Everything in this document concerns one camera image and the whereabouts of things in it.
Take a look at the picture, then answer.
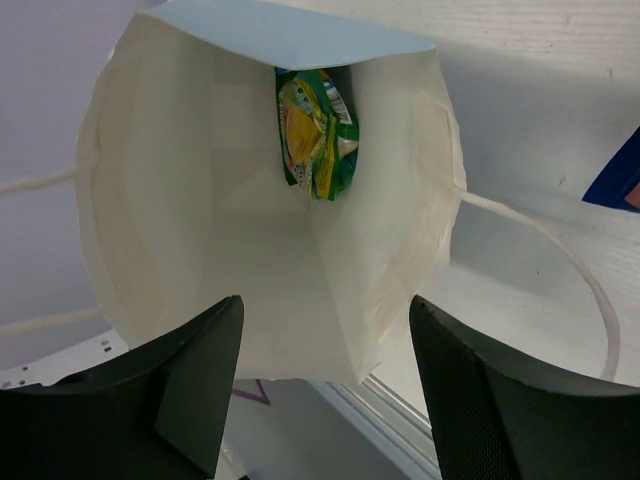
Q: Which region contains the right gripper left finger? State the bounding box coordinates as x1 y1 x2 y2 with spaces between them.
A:
1 296 244 479

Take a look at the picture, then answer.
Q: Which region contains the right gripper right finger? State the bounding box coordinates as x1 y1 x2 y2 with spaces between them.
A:
409 296 639 479

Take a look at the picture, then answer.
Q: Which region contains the light blue paper bag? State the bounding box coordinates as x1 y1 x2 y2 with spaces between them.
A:
0 0 623 385

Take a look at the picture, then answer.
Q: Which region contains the green yellow snack packet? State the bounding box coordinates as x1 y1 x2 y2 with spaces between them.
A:
275 68 360 201

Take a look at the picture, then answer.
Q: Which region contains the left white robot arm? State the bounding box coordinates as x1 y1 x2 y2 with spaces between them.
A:
1 320 128 390

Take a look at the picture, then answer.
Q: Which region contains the aluminium mounting rail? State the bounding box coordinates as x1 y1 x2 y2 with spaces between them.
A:
311 376 441 479

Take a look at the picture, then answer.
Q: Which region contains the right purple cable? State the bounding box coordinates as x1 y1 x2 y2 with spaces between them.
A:
234 378 272 406

